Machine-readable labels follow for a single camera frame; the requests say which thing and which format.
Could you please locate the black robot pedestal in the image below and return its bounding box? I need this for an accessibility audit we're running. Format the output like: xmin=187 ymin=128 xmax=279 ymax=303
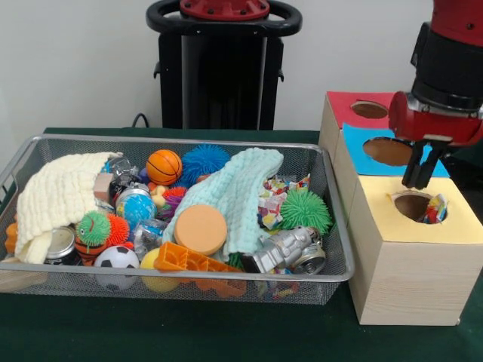
xmin=145 ymin=0 xmax=303 ymax=131

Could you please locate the small orange basketball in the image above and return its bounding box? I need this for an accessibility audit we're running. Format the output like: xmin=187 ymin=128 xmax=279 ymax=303
xmin=146 ymin=149 xmax=183 ymax=187

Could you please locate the silver robot toy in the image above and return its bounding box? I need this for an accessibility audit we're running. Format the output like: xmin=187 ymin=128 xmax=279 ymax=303
xmin=241 ymin=225 xmax=328 ymax=275

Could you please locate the multicolour spotted cloth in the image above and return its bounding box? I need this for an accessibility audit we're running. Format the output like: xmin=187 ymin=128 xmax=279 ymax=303
xmin=420 ymin=194 xmax=448 ymax=225

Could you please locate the light blue cloth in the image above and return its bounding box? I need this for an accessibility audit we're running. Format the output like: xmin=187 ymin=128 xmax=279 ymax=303
xmin=162 ymin=147 xmax=285 ymax=254

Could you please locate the tan toy burger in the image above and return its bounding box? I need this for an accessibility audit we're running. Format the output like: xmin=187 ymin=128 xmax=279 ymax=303
xmin=174 ymin=204 xmax=229 ymax=256

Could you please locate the cream white cloth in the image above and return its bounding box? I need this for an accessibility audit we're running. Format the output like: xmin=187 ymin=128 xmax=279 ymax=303
xmin=14 ymin=151 xmax=124 ymax=265

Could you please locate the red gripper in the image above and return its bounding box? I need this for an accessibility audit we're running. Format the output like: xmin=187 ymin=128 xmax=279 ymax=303
xmin=388 ymin=91 xmax=483 ymax=190

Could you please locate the wooden box with three holes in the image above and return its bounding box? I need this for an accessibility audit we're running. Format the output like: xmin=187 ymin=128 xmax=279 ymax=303
xmin=318 ymin=91 xmax=483 ymax=327

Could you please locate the clear mesh bin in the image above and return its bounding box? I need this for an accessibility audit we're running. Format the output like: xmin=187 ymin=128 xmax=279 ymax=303
xmin=0 ymin=134 xmax=356 ymax=307

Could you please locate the green spiky ball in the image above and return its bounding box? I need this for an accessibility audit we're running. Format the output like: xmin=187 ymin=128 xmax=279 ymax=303
xmin=279 ymin=188 xmax=333 ymax=231

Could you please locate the blue globe ball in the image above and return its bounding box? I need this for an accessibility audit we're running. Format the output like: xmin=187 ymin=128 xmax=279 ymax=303
xmin=115 ymin=189 xmax=158 ymax=230

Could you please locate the blue spiky ball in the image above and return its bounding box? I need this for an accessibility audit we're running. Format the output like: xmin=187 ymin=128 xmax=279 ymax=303
xmin=180 ymin=143 xmax=232 ymax=186

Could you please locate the small soccer ball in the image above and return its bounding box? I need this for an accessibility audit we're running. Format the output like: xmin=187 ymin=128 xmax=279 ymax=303
xmin=93 ymin=245 xmax=140 ymax=292

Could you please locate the orange plastic block toy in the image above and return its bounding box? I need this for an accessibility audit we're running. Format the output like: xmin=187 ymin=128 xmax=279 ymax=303
xmin=153 ymin=241 xmax=248 ymax=299

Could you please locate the dark green table cloth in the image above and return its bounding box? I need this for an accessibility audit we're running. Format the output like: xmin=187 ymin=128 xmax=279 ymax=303
xmin=0 ymin=127 xmax=483 ymax=362

